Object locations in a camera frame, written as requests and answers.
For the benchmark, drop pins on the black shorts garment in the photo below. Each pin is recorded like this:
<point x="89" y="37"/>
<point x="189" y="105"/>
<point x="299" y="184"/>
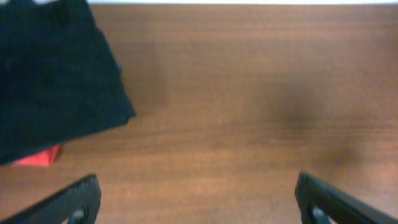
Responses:
<point x="59" y="79"/>

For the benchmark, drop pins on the folded orange cloth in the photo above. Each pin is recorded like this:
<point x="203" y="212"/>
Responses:
<point x="42" y="159"/>

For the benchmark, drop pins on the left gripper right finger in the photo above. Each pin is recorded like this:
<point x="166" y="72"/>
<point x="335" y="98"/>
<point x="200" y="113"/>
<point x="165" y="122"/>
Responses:
<point x="320" y="202"/>

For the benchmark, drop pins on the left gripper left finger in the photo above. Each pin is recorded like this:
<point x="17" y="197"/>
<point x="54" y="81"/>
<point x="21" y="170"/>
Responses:
<point x="78" y="202"/>

